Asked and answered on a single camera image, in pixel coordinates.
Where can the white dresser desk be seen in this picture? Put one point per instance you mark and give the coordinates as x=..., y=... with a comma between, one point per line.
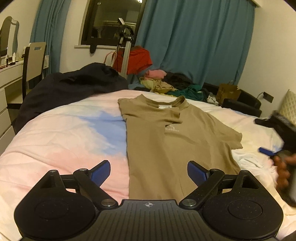
x=8, y=76

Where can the beige black chair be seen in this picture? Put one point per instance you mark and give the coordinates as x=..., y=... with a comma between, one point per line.
x=32, y=74

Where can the black jacket on bed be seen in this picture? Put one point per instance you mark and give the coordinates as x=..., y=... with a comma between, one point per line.
x=58, y=89

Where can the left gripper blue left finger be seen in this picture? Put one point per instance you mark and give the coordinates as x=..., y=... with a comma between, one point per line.
x=89, y=182

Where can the red garment on rack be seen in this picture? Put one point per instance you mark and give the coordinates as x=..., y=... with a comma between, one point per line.
x=139, y=60

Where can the right blue curtain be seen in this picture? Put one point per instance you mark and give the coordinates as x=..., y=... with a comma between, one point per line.
x=208, y=41

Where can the person's right hand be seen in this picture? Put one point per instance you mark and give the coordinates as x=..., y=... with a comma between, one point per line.
x=282, y=181

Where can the blue curtain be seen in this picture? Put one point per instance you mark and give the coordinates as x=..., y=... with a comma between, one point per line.
x=208, y=41
x=49, y=27

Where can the left blue curtain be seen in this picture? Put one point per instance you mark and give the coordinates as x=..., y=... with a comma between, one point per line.
x=49, y=27

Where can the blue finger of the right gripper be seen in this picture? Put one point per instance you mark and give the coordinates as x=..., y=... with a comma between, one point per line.
x=265, y=151

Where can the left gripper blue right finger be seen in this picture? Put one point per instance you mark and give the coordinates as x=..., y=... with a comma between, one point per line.
x=207, y=182

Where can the black garment in pile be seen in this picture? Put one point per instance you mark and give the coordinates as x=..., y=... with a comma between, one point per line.
x=179, y=81

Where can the dark window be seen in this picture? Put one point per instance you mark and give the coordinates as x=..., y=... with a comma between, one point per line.
x=101, y=20

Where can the pink folded garment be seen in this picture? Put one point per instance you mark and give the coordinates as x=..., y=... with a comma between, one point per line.
x=155, y=74

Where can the wall power socket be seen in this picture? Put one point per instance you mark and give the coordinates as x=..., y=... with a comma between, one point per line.
x=268, y=97

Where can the green garment in pile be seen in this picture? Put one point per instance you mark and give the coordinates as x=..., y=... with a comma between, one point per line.
x=193, y=92

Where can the pastel bed duvet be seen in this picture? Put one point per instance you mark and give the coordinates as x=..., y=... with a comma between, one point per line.
x=84, y=133

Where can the silver metal rack stand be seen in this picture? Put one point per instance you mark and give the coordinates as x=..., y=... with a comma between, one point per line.
x=126, y=36

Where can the brown paper bag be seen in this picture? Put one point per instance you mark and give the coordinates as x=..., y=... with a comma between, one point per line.
x=227, y=91

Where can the wavy black mirror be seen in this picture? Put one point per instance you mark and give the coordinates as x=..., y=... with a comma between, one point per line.
x=9, y=36

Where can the quilted beige pillow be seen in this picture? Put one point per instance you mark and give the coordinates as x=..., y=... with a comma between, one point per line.
x=288, y=106

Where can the black armchair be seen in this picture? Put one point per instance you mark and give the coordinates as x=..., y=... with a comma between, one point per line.
x=246, y=103

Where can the tan t-shirt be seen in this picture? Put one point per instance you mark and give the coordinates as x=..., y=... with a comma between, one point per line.
x=163, y=137

